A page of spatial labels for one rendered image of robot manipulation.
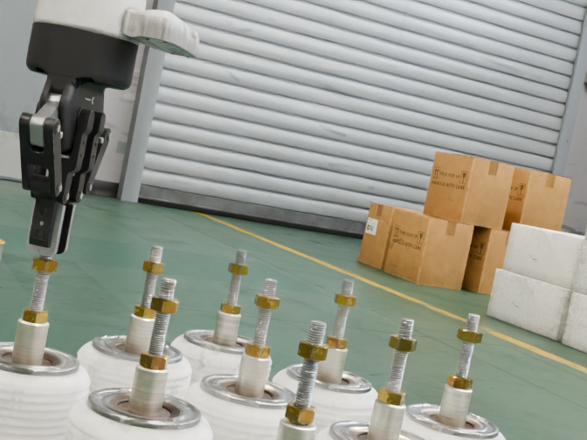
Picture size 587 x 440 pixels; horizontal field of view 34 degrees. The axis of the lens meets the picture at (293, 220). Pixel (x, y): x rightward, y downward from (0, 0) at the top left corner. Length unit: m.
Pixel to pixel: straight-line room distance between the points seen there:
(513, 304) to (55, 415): 2.97
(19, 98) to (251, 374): 4.92
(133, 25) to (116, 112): 5.04
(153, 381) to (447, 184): 3.83
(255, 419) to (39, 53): 0.30
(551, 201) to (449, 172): 0.52
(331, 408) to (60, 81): 0.34
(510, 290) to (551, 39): 3.75
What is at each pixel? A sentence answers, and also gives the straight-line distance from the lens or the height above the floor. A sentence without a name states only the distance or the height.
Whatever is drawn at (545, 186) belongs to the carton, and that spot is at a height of 0.54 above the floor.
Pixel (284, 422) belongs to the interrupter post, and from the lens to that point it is 0.57.
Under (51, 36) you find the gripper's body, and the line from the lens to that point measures 0.68.
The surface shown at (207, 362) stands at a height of 0.24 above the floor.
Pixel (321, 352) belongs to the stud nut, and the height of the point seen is 0.33.
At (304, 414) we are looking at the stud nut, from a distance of 0.57.
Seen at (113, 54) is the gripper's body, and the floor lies 0.48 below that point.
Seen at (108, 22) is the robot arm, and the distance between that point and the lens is 0.68.
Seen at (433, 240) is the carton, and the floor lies 0.20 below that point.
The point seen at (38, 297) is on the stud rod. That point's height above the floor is 0.30.
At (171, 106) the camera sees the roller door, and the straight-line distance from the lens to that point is 5.75.
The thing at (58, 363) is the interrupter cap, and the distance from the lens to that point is 0.73.
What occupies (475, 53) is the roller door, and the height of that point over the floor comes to 1.38.
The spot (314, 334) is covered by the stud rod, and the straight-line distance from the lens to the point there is 0.56.
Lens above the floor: 0.43
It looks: 4 degrees down
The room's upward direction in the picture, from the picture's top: 11 degrees clockwise
